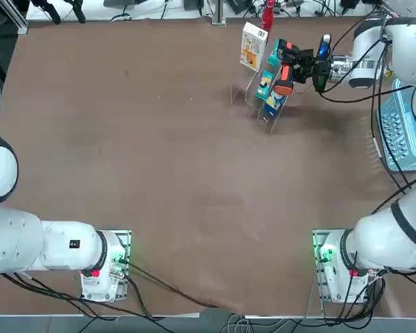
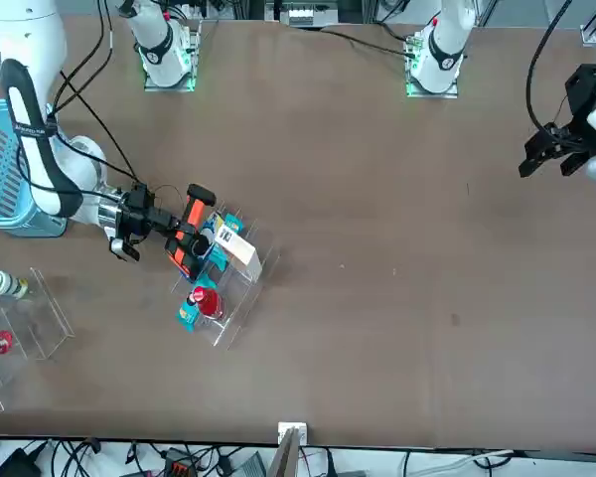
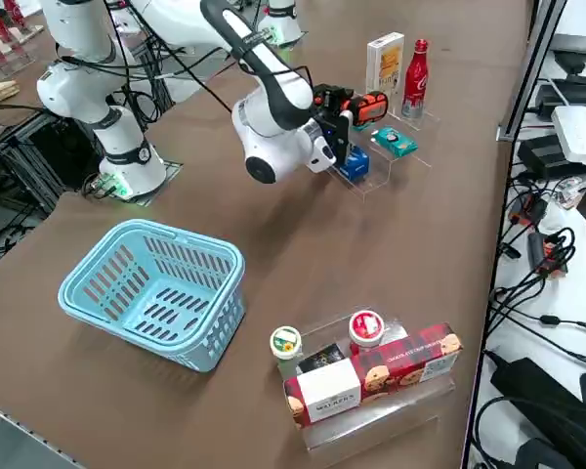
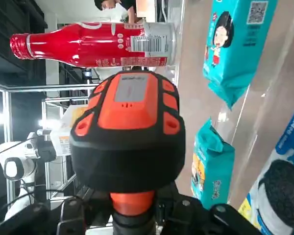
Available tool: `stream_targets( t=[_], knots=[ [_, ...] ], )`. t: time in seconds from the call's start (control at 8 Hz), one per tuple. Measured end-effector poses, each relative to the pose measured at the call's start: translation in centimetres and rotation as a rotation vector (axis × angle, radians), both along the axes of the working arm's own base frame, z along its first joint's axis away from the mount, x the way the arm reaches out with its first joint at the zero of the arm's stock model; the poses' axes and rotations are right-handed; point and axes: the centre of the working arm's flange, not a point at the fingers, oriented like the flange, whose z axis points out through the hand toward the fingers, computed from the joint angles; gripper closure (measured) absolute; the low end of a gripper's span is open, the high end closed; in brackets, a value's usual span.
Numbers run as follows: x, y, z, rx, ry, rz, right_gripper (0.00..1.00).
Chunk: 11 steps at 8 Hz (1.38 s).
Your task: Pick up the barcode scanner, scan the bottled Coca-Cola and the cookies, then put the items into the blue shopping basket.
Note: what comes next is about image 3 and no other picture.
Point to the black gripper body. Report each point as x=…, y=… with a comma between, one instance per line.
x=341, y=132

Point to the orange black barcode scanner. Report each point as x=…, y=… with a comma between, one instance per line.
x=371, y=110

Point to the white orange cookie box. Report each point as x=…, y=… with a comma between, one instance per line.
x=386, y=63

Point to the red Coca-Cola bottle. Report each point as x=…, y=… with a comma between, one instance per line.
x=414, y=83

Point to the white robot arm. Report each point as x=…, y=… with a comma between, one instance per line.
x=273, y=117
x=278, y=27

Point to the light blue shopping basket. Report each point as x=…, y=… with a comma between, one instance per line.
x=71, y=298

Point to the blue Oreo cookie box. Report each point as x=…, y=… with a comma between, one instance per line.
x=359, y=166

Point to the clear acrylic tiered shelf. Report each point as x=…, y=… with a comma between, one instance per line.
x=371, y=189

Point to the red-lidded cup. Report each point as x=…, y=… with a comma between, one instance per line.
x=366, y=327

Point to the large black power adapter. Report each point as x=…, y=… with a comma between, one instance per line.
x=547, y=156

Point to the green-lidded white jar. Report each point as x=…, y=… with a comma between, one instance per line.
x=285, y=342

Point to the small black box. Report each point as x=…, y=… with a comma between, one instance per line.
x=320, y=359

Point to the small black power adapter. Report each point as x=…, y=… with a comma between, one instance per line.
x=536, y=251

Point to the red tartan cookie box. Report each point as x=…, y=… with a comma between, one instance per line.
x=395, y=364

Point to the clear acrylic display stand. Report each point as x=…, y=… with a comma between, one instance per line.
x=371, y=425

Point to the sandwich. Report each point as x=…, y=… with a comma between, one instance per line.
x=0, y=92

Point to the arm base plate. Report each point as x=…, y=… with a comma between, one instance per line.
x=171, y=171
x=298, y=38

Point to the aluminium frame post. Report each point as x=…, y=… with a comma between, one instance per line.
x=532, y=68

